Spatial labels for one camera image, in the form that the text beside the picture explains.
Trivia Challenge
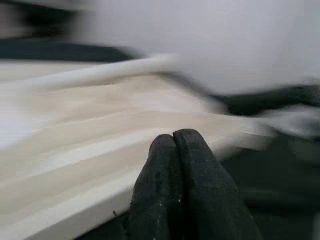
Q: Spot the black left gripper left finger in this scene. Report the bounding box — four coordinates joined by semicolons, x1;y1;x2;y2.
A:
128;134;185;240

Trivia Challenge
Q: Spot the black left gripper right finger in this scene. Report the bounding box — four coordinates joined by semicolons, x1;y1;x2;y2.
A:
173;128;263;240

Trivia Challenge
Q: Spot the white plastic children table top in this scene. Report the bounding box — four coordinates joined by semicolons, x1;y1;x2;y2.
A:
0;53;276;240

